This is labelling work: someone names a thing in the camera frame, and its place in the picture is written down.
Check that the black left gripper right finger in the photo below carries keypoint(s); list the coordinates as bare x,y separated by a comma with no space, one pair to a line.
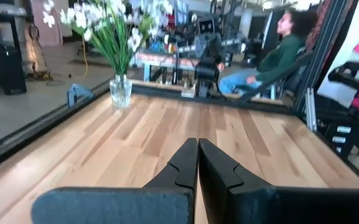
219,180

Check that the black aluminium frame post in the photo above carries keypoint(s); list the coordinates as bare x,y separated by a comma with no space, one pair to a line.
325,46

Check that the black floor box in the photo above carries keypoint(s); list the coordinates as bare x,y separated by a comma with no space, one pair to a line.
9,68

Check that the black diagonal frame brace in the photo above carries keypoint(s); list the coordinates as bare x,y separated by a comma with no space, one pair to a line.
275,79

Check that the silver metal bracket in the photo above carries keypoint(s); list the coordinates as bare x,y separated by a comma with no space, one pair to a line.
311,109

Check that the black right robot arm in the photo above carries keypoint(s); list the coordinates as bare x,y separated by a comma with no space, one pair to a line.
206,73

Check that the white artificial flower bunch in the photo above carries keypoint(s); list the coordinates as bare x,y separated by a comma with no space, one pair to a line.
134,40
79,18

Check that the black table edge rail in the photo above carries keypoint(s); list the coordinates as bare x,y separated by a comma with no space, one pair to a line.
42,127

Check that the small clear glass vase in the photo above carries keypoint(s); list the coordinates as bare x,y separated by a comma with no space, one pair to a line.
120,91

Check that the blue table clamp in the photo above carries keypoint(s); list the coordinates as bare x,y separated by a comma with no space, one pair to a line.
76,91

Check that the cluttered background table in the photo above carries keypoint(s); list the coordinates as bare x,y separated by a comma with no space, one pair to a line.
163,60

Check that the person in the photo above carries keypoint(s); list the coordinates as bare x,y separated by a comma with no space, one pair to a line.
278,59

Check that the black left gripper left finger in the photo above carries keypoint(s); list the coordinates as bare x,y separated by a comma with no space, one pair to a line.
179,174

